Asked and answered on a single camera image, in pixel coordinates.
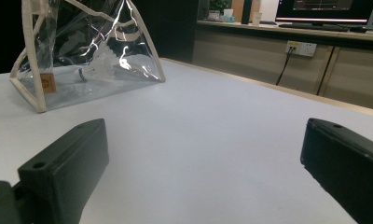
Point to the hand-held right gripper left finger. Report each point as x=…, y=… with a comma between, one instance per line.
x=66, y=171

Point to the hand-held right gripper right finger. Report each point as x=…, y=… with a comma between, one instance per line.
x=349, y=168

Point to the transparent bag with beige trim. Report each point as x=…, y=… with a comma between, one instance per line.
x=69, y=90

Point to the white feather shuttlecock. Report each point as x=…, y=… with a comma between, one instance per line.
x=97, y=68

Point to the white table cover sheet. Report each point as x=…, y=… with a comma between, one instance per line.
x=190, y=140

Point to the black computer mouse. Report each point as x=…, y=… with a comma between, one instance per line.
x=358, y=29

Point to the black keyboard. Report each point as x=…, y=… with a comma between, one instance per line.
x=313, y=26

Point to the long beige desk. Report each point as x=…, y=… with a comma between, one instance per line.
x=253, y=49

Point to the white paper cup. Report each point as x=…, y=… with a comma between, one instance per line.
x=256, y=18

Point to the black curtain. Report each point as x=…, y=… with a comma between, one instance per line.
x=175, y=31

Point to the black upright column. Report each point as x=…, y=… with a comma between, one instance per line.
x=246, y=12

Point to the light blue tissue box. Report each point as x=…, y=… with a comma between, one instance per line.
x=228, y=17

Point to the green potted plant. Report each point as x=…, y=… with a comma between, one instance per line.
x=218, y=6

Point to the white wall socket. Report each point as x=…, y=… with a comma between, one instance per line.
x=306, y=49

